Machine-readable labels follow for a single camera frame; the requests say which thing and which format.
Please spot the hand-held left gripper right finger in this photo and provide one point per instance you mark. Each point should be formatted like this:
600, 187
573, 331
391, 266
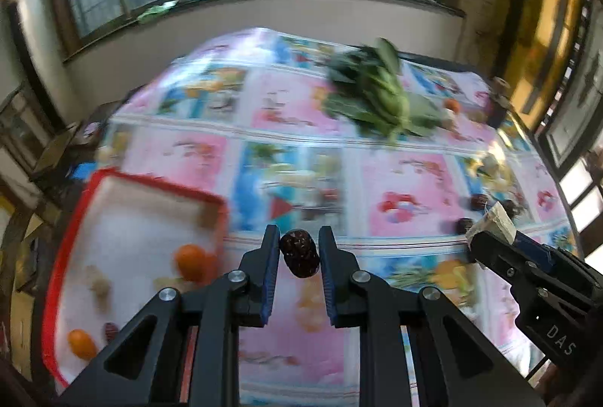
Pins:
328, 275

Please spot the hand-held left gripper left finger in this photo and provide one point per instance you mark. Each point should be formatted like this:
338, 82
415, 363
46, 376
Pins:
270, 275

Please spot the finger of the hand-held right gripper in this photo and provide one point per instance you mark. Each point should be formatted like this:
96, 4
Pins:
532, 247
499, 258

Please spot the dried red date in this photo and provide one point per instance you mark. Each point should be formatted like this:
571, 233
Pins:
478, 201
299, 254
464, 225
110, 330

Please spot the large orange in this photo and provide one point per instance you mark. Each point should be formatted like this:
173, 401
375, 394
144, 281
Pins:
191, 262

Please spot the red-rimmed white tray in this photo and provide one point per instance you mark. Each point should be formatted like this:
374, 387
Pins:
141, 218

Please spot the small orange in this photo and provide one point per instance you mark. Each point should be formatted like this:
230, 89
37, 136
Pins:
82, 343
451, 105

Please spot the floral printed tablecloth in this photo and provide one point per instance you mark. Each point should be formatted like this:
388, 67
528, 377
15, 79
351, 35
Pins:
292, 129

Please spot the green leafy bok choy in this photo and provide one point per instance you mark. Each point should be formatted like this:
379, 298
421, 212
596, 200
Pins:
381, 96

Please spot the green crumpled cloth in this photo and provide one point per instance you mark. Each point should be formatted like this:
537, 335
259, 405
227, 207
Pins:
158, 11

